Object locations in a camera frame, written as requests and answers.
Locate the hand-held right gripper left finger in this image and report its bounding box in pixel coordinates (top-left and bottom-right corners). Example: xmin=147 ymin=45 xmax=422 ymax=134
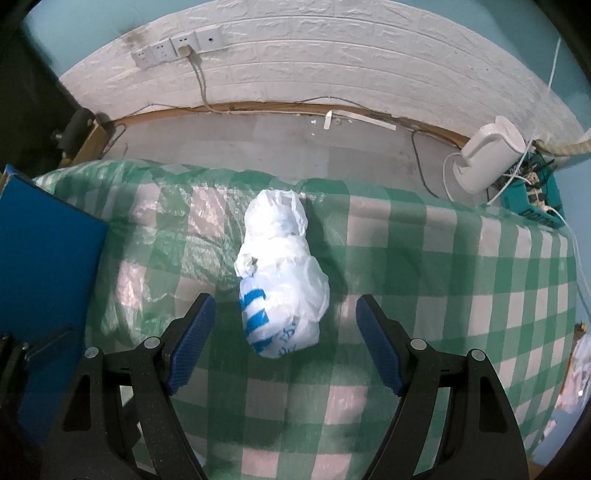
xmin=41 ymin=292 xmax=217 ymax=480

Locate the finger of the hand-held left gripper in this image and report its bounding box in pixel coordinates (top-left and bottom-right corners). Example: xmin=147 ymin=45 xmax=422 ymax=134
xmin=0 ymin=325 xmax=75 ymax=371

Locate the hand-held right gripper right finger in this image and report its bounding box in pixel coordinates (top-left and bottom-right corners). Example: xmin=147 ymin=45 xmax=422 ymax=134
xmin=355 ymin=294 xmax=529 ymax=480

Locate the blue-edged cardboard box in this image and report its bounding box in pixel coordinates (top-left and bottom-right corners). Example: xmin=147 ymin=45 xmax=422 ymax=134
xmin=0 ymin=162 xmax=110 ymax=446

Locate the blue striped white plastic bag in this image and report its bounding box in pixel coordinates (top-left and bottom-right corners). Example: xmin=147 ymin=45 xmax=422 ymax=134
xmin=233 ymin=187 xmax=331 ymax=361

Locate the green checkered plastic tablecloth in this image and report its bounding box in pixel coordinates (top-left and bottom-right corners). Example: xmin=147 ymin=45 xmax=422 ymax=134
xmin=33 ymin=158 xmax=580 ymax=480

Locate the translucent plastic bag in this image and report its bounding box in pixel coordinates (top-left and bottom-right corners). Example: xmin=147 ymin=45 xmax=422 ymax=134
xmin=555 ymin=331 xmax=591 ymax=417

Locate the brown cardboard box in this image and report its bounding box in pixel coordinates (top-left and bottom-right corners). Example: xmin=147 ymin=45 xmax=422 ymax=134
xmin=59 ymin=121 xmax=112 ymax=168

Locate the teal crate with power strip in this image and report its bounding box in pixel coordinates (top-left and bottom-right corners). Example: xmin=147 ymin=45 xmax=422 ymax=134
xmin=500 ymin=154 xmax=568 ymax=230

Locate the black cylindrical device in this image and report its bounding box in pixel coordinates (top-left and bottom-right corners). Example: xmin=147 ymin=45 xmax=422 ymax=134
xmin=52 ymin=108 xmax=96 ymax=151

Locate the white electric kettle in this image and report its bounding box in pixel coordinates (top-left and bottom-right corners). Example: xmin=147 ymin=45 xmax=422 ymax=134
xmin=454 ymin=115 xmax=528 ymax=195

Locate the long white plastic strip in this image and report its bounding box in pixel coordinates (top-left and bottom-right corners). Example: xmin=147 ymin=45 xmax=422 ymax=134
xmin=332 ymin=110 xmax=398 ymax=132

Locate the black floor cable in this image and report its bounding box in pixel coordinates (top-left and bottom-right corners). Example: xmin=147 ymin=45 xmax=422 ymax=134
xmin=410 ymin=128 xmax=446 ymax=200

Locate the thin black cable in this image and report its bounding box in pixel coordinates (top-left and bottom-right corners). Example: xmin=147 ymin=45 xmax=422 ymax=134
xmin=98 ymin=113 xmax=129 ymax=155

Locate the grey plug and cable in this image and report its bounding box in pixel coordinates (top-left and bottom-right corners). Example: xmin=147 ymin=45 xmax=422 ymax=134
xmin=178 ymin=45 xmax=218 ymax=112

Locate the beige rope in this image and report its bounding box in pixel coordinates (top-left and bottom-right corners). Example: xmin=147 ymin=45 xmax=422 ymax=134
xmin=534 ymin=137 xmax=591 ymax=158

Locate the white wall socket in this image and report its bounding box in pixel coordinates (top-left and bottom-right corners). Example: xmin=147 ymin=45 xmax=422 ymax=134
xmin=170 ymin=31 xmax=200 ymax=59
xmin=196 ymin=27 xmax=225 ymax=50
xmin=151 ymin=39 xmax=177 ymax=64
xmin=130 ymin=45 xmax=156 ymax=71

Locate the white hanging cord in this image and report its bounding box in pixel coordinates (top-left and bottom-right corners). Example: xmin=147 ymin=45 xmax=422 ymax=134
xmin=547 ymin=36 xmax=563 ymax=89

